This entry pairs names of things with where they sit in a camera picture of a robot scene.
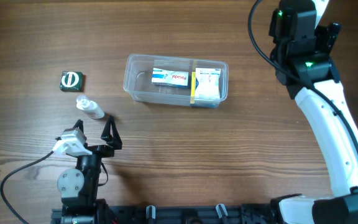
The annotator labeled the green Zam-Buk box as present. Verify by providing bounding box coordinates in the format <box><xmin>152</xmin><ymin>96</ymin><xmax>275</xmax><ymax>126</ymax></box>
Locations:
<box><xmin>60</xmin><ymin>71</ymin><xmax>84</xmax><ymax>92</ymax></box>

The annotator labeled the white Panadol box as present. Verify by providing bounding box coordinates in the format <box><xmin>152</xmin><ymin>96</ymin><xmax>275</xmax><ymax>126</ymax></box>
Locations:
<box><xmin>151</xmin><ymin>68</ymin><xmax>189</xmax><ymax>88</ymax></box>

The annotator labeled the white medicine box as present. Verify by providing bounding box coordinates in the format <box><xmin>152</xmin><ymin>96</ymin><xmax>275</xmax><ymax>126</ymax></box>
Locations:
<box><xmin>194</xmin><ymin>68</ymin><xmax>221</xmax><ymax>100</ymax></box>

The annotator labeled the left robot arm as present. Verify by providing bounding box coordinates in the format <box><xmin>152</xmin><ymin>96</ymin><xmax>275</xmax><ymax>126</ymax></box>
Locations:
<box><xmin>50</xmin><ymin>116</ymin><xmax>122</xmax><ymax>224</ymax></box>

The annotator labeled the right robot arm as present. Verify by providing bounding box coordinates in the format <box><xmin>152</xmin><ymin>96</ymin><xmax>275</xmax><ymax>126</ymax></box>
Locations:
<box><xmin>109</xmin><ymin>1</ymin><xmax>358</xmax><ymax>223</ymax></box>

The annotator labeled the clear plastic container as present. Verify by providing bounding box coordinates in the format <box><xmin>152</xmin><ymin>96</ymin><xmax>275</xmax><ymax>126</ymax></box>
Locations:
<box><xmin>124</xmin><ymin>54</ymin><xmax>229</xmax><ymax>107</ymax></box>

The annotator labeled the blue VapoDrops box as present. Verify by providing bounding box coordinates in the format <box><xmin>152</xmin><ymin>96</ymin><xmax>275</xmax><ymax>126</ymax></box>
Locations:
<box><xmin>190</xmin><ymin>72</ymin><xmax>221</xmax><ymax>108</ymax></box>

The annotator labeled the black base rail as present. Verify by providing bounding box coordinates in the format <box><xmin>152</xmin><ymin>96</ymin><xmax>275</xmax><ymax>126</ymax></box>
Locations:
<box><xmin>51</xmin><ymin>203</ymin><xmax>280</xmax><ymax>224</ymax></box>

